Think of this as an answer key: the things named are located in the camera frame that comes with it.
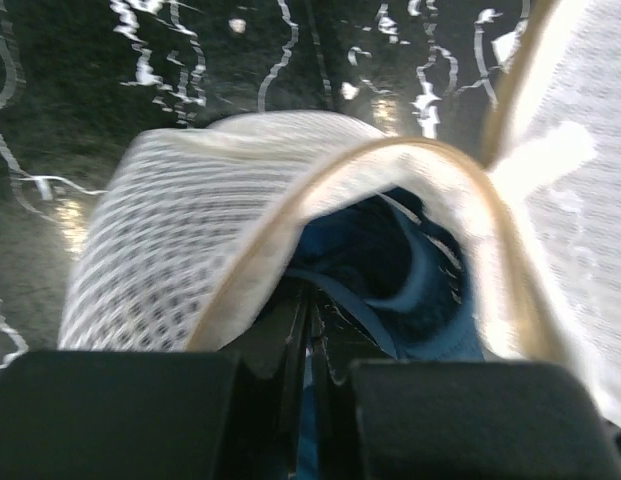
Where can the dark blue bra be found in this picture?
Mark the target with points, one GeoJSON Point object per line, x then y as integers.
{"type": "Point", "coordinates": [393, 322]}

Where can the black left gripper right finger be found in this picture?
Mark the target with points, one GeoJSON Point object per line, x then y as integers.
{"type": "Point", "coordinates": [465, 420]}

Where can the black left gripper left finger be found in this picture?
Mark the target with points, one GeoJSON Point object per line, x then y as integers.
{"type": "Point", "coordinates": [231, 414]}

